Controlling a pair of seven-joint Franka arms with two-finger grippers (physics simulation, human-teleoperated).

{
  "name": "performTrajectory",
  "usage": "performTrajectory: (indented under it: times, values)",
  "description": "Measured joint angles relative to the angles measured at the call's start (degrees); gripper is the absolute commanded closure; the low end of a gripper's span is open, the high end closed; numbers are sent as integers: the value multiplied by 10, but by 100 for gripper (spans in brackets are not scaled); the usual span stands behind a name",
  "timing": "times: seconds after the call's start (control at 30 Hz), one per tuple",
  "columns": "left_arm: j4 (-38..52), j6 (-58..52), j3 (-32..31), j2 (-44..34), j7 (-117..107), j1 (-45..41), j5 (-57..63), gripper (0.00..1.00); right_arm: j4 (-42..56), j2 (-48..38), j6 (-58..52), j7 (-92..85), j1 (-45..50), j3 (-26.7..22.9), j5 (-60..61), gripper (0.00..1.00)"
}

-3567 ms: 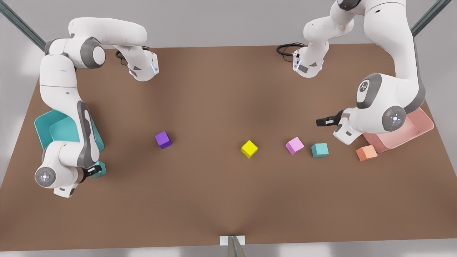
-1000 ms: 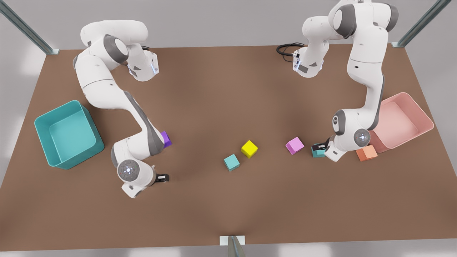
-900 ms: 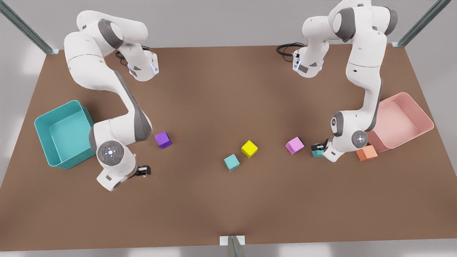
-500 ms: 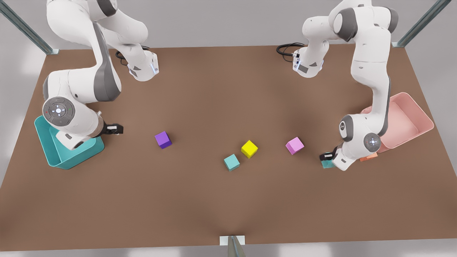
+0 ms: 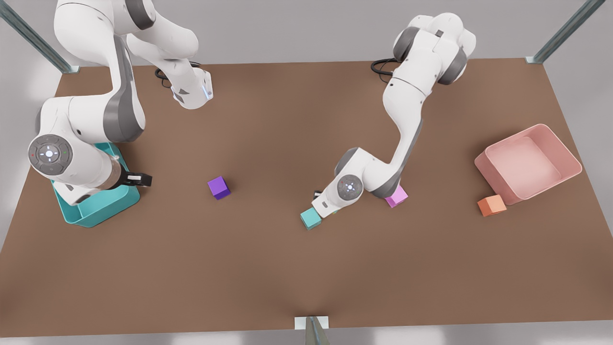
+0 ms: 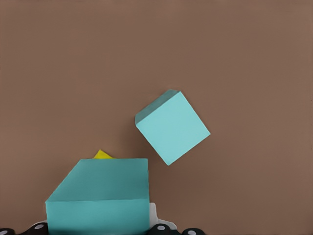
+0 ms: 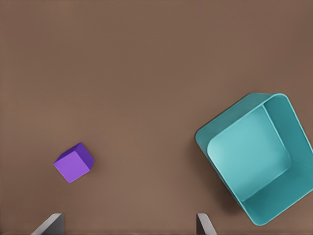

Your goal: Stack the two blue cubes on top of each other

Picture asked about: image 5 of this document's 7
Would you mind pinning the orange cube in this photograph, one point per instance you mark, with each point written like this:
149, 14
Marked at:
491, 205

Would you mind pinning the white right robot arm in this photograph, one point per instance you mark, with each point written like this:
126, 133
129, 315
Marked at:
86, 115

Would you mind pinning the purple cube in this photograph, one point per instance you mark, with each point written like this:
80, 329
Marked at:
219, 187

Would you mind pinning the silver frame post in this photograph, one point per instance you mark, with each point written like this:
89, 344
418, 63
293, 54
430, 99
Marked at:
312, 329
565, 31
33, 38

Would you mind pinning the pink plastic bin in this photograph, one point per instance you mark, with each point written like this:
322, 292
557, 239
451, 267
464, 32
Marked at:
529, 165

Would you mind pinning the pink cube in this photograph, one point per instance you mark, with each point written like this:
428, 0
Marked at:
397, 197

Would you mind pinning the teal plastic bin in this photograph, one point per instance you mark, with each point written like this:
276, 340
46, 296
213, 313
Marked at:
103, 203

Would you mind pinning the teal cube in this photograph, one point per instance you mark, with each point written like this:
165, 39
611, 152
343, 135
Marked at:
310, 219

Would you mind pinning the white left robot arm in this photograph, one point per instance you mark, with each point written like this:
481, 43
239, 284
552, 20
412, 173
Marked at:
412, 96

